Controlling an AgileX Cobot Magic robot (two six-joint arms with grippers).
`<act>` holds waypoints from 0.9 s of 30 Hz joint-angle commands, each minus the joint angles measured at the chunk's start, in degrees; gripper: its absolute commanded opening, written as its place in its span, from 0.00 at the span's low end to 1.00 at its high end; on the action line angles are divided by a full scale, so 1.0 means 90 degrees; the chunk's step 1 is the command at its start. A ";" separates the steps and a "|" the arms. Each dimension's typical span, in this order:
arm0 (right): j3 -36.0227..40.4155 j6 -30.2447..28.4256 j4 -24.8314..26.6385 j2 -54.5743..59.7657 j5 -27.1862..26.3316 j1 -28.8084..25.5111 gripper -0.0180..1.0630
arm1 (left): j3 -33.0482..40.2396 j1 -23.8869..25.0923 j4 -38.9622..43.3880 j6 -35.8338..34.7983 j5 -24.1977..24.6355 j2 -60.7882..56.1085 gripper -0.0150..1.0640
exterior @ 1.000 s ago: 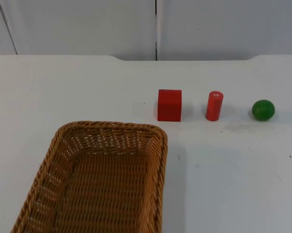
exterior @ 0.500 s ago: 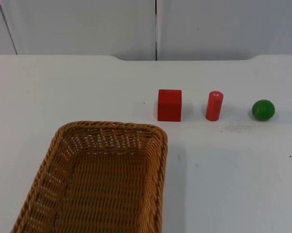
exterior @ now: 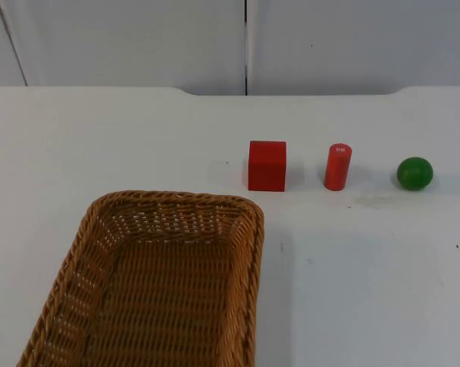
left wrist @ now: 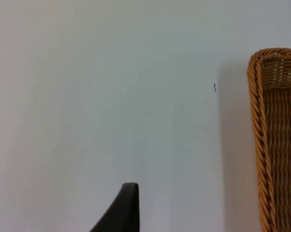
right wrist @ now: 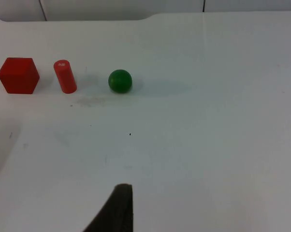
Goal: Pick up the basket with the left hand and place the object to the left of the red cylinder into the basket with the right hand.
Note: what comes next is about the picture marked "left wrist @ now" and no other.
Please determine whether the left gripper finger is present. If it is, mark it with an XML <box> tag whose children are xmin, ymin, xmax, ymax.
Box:
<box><xmin>89</xmin><ymin>182</ymin><xmax>139</xmax><ymax>232</ymax></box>

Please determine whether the pale brown wicker basket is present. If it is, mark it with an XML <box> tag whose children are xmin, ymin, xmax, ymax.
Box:
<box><xmin>247</xmin><ymin>48</ymin><xmax>291</xmax><ymax>232</ymax></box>

